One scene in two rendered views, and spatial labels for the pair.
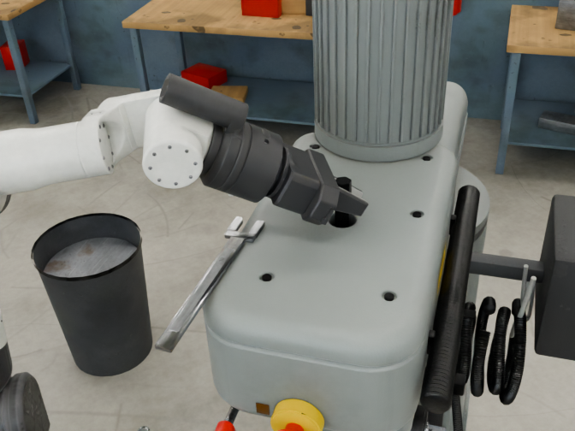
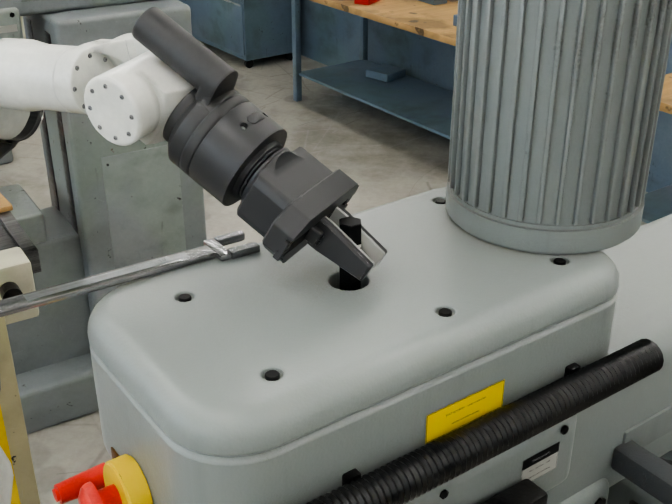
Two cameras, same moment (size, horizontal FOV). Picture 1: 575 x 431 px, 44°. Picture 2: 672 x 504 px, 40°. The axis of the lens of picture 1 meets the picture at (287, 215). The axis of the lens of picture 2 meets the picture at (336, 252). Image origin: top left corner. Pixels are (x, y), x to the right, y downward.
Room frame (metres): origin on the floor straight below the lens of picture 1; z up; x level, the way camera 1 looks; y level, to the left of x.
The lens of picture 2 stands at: (0.15, -0.49, 2.30)
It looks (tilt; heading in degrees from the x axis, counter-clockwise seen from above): 27 degrees down; 36
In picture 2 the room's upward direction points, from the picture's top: straight up
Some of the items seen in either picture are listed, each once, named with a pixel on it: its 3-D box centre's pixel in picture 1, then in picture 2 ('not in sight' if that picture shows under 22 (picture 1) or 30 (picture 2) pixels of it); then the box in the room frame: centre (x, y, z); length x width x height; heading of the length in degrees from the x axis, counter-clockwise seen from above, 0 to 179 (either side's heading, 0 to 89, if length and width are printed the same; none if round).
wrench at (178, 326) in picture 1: (211, 277); (131, 272); (0.64, 0.09, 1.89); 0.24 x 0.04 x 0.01; 159
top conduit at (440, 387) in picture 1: (452, 279); (480, 437); (0.74, -0.22, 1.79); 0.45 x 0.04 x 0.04; 162
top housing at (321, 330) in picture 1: (344, 260); (360, 348); (0.77, -0.08, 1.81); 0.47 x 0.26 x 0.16; 162
